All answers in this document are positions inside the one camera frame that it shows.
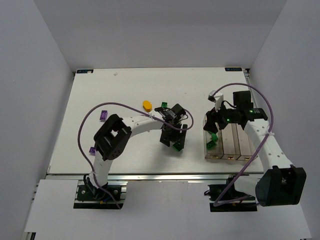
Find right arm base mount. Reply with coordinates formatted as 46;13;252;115
203;184;258;213

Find left clear container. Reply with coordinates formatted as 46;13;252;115
203;130;224;160

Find purple lego brick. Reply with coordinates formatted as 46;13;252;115
89;147;96;156
99;110;108;122

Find right blue table label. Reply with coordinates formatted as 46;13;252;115
224;67;243;72

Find green lego brick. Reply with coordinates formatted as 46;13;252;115
206;140;217;150
211;133;219;142
172;142;183;152

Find left blue table label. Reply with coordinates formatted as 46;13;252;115
76;69;94;74

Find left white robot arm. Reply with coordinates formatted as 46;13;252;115
89;103;188;188

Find middle clear container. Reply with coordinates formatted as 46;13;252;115
221;123;241;160

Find blue table label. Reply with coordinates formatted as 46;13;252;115
224;67;243;72
76;69;94;74

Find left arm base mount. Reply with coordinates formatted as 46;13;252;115
73;184;125;210

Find right clear container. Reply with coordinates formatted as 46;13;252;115
231;123;256;161

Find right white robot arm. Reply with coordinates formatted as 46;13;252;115
203;90;307;207

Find clear container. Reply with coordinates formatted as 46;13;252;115
203;130;224;160
221;123;241;160
231;123;256;161

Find aluminium table rail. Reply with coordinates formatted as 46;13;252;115
46;173;283;182

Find orange oval lego piece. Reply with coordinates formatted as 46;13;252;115
142;100;153;113

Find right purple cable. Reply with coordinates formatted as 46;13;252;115
212;82;276;207

